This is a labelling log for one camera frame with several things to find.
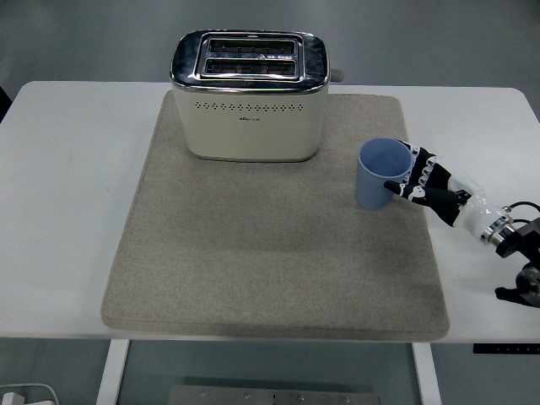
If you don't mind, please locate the white power strip with cable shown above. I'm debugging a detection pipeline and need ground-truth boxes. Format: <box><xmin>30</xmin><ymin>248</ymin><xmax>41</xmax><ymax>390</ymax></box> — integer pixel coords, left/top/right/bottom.
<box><xmin>0</xmin><ymin>382</ymin><xmax>60</xmax><ymax>405</ymax></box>

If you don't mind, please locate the blue plastic cup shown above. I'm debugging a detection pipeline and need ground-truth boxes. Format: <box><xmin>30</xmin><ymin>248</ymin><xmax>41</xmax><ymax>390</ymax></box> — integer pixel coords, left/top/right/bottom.
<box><xmin>354</xmin><ymin>137</ymin><xmax>415</xmax><ymax>211</ymax></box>

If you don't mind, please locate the white table leg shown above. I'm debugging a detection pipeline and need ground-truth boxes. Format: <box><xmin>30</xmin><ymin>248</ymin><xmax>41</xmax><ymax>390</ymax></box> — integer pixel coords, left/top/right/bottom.
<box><xmin>94</xmin><ymin>339</ymin><xmax>131</xmax><ymax>405</ymax></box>
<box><xmin>411</xmin><ymin>342</ymin><xmax>442</xmax><ymax>405</ymax></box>

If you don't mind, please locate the beige fabric mat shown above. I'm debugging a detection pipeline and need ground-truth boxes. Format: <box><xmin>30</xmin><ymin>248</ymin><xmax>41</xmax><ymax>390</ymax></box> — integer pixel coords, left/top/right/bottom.
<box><xmin>100</xmin><ymin>90</ymin><xmax>451</xmax><ymax>340</ymax></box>

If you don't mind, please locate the cream and chrome toaster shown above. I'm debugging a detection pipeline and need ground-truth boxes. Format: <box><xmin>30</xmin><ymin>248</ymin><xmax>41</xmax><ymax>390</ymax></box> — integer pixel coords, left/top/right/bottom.
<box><xmin>169</xmin><ymin>29</ymin><xmax>345</xmax><ymax>164</ymax></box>

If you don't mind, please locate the grey metal plate with screws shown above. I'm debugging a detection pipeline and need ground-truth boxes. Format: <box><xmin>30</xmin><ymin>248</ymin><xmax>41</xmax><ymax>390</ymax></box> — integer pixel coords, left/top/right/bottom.
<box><xmin>168</xmin><ymin>384</ymin><xmax>383</xmax><ymax>405</ymax></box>

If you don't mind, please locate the dark object beside table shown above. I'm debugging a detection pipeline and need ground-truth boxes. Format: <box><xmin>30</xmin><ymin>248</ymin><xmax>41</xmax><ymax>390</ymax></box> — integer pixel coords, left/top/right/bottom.
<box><xmin>0</xmin><ymin>86</ymin><xmax>13</xmax><ymax>123</ymax></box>

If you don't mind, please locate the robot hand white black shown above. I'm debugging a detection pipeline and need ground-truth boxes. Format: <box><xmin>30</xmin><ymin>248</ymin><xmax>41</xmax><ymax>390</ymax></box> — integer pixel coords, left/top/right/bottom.
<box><xmin>382</xmin><ymin>141</ymin><xmax>505</xmax><ymax>240</ymax></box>

